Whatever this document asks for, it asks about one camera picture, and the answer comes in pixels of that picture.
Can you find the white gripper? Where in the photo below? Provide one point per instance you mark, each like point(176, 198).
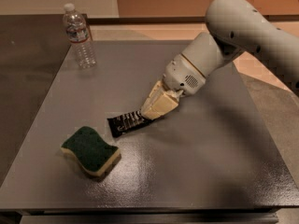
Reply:
point(183, 73)

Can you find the black rxbar chocolate wrapper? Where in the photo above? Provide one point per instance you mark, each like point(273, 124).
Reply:
point(127, 122)

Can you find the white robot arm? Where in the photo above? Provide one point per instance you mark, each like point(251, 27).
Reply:
point(233, 27)

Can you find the green and yellow sponge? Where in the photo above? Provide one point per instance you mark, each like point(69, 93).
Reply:
point(93, 153)

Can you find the clear plastic water bottle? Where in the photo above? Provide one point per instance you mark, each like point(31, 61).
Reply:
point(79, 36)

